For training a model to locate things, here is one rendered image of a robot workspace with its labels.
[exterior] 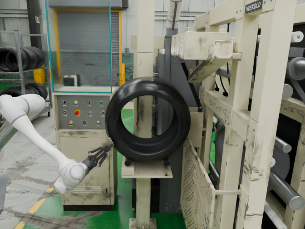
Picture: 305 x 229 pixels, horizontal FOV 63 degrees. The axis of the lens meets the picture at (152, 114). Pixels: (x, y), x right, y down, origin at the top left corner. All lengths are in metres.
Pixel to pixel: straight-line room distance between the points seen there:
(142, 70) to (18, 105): 0.91
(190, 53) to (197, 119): 0.78
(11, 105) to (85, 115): 0.96
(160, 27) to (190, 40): 9.47
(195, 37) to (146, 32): 0.67
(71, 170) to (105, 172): 1.27
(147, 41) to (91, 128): 1.05
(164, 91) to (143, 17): 0.64
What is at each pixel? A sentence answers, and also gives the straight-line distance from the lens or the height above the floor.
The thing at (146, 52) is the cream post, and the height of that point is 1.66.
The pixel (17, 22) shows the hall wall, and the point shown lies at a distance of 12.66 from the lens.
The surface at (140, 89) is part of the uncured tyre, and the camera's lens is 1.62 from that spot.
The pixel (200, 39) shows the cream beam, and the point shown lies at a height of 1.74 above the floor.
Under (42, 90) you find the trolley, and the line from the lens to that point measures 6.24.
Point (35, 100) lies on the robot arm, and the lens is 1.80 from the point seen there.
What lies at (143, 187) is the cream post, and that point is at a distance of 2.34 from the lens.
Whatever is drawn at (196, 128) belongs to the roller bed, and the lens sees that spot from 2.07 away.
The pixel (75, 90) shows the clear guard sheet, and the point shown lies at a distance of 2.45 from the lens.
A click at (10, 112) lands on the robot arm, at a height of 1.31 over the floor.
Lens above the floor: 1.70
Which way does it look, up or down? 15 degrees down
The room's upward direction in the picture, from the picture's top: 1 degrees clockwise
